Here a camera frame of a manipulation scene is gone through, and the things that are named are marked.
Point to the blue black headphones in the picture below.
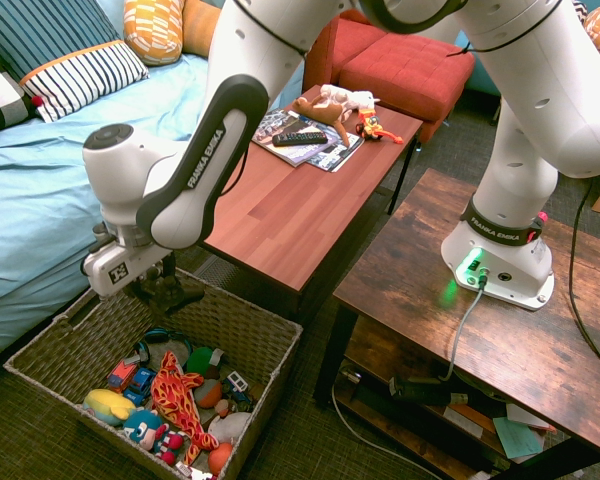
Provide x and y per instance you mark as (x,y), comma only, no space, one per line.
(155,336)

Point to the grey woven basket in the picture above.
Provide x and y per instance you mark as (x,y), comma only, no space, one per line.
(230,320)

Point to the blue white magazine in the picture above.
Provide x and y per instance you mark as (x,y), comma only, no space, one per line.
(337,155)

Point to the white pillow with navy stripes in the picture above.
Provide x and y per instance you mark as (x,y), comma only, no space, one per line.
(82,77)

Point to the brown plush toy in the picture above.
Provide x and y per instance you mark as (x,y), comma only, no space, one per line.
(325,114)

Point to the black white chevron pillow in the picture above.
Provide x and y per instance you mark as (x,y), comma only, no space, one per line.
(579,6)

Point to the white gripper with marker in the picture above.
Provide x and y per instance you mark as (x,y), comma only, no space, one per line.
(115,270)

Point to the orange flame pattern plush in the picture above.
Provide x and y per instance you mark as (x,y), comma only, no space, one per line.
(175,395)

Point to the blue white toy van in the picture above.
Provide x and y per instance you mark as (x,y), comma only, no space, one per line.
(237,386)

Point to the yellow white patterned pillow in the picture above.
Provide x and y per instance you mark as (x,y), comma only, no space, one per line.
(152,30)

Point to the white paper sheet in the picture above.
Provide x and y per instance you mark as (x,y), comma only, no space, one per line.
(525,415)

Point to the dark blue striped pillow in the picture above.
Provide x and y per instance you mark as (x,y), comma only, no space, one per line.
(40,30)

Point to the reddish wooden coffee table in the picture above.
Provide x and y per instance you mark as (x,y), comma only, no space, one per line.
(300,210)

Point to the Captain America plush doll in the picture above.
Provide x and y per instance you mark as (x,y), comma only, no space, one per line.
(147,430)

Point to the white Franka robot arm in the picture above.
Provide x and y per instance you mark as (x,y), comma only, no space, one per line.
(505,150)

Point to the orange toy truck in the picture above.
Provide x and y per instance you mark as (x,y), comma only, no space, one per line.
(122,374)

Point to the green plush ball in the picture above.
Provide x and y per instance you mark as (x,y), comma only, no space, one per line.
(202,362)

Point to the mustard striped pillow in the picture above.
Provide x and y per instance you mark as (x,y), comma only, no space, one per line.
(197,27)

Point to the orange tufted ottoman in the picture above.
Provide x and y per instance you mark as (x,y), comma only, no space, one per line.
(405,70)

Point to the black TV remote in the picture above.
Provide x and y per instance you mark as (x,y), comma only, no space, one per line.
(300,138)

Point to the rustic dark wood table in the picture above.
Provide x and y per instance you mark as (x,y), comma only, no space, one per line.
(505,345)

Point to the white grey plush toy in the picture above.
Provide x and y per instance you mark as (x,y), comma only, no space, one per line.
(230,426)

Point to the yellow plush toy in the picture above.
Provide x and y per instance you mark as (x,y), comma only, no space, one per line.
(107,406)

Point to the orange toy excavator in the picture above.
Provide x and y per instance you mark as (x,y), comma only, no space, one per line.
(371,126)

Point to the black power adapter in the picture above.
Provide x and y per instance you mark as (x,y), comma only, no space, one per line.
(425,391)

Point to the black gamepad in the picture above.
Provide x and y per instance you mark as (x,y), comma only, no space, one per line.
(172,297)

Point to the orange armchair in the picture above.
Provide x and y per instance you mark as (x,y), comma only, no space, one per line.
(340,45)

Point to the blue toy car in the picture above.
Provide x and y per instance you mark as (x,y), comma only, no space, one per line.
(141,385)

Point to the grey orange plush ball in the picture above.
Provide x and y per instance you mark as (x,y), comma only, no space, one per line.
(207,394)

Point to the bed with light blue sheet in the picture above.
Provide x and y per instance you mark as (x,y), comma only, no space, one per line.
(30,190)

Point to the blue sofa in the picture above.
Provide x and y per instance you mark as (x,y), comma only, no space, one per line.
(482,80)

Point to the teal paper sheet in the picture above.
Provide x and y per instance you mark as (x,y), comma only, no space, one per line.
(517,437)

